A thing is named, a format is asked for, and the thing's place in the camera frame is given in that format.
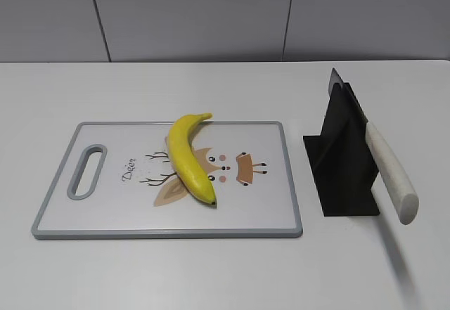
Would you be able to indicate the yellow plastic banana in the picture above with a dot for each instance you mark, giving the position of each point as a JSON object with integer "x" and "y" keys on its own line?
{"x": 183, "y": 160}

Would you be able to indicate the white-handled kitchen knife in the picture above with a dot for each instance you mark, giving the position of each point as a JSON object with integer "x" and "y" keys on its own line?
{"x": 398, "y": 184}

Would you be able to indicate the white grey-rimmed cutting board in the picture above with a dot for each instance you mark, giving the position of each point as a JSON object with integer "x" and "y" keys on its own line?
{"x": 115, "y": 181}

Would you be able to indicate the black knife stand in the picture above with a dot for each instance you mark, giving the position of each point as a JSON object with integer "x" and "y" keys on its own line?
{"x": 341, "y": 163}

